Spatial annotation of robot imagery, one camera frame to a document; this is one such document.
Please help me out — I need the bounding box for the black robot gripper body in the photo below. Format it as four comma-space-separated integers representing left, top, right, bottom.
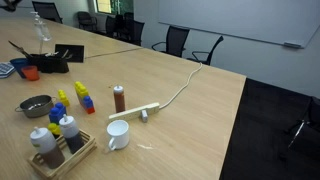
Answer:
0, 0, 23, 13

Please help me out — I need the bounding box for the small blue building block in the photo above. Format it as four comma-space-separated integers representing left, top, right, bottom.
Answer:
48, 102, 68, 125

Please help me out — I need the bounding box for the small yellow building block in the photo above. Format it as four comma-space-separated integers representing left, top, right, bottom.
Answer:
57, 88, 71, 108

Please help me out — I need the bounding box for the long yellow building block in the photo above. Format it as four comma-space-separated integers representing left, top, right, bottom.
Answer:
73, 80, 90, 99

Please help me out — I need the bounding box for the wide yellow building block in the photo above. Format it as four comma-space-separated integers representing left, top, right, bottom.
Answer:
47, 122, 63, 137

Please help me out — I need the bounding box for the long red building block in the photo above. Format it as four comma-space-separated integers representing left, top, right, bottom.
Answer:
77, 96, 96, 115

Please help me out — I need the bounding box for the black mesh office chair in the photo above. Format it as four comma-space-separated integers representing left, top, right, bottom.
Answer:
279, 95, 320, 163
31, 0, 64, 25
151, 25, 191, 59
186, 35, 225, 66
76, 11, 99, 33
104, 12, 146, 47

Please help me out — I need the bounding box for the clear pump dispenser bottle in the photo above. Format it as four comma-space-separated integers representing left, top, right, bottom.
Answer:
30, 11, 53, 55

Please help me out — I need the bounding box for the blue plastic cup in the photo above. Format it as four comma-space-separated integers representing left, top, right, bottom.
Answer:
9, 57, 31, 80

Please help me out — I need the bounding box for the black utensil container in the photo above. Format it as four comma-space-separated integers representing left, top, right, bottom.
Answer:
26, 52, 70, 75

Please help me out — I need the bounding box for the orange plastic cup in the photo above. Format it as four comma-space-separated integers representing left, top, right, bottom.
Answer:
20, 64, 41, 82

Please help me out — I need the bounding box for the black flat mat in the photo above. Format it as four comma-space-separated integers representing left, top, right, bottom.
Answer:
54, 43, 86, 64

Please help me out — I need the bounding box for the small metal pot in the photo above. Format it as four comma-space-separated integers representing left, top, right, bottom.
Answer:
14, 94, 57, 119

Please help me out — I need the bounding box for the window with green view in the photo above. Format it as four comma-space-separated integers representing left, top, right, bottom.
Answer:
95, 0, 135, 16

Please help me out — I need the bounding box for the white squeeze bottle brown sauce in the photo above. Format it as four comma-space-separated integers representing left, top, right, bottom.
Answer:
58, 113, 86, 155
29, 126, 67, 170

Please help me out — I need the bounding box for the slim brown sauce bottle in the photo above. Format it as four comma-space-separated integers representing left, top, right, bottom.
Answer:
112, 84, 127, 114

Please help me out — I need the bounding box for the wooden slat crate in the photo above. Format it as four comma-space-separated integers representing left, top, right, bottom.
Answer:
26, 128, 98, 180

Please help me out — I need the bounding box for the white power strip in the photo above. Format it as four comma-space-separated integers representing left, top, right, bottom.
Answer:
107, 101, 161, 123

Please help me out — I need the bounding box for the white ceramic mug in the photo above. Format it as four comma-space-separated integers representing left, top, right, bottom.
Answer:
106, 119, 131, 152

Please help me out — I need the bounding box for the grey plug adapter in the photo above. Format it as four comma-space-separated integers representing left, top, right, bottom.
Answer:
140, 108, 149, 124

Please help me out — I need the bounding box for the grey whiteboard eraser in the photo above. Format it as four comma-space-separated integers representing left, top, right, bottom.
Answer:
283, 41, 303, 50

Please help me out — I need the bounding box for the dark handled utensil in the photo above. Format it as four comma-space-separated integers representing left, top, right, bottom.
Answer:
7, 40, 33, 60

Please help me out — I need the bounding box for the white power cable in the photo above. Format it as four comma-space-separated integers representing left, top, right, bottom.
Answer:
158, 61, 204, 111

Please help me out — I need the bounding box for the white wall whiteboard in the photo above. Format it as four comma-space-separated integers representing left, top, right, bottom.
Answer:
158, 0, 320, 48

